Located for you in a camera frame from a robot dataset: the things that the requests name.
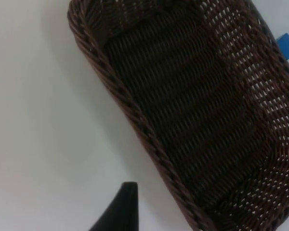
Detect small blue cube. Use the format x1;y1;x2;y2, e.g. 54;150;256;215
276;33;289;60

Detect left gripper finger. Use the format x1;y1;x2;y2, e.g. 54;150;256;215
88;182;138;231

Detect dark brown wicker basket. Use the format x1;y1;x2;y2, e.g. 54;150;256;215
67;0;289;231

